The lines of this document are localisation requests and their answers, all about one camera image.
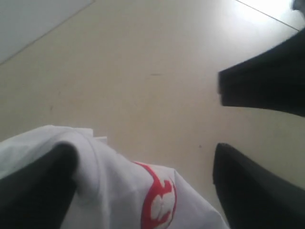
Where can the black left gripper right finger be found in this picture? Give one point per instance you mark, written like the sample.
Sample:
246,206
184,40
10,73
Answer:
253,197

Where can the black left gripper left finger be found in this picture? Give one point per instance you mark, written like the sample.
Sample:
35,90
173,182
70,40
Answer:
38,196

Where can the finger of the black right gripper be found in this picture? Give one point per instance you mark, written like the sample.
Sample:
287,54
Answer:
273,80

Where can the white t-shirt red lettering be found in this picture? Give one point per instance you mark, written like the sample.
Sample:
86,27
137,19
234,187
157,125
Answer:
113,192

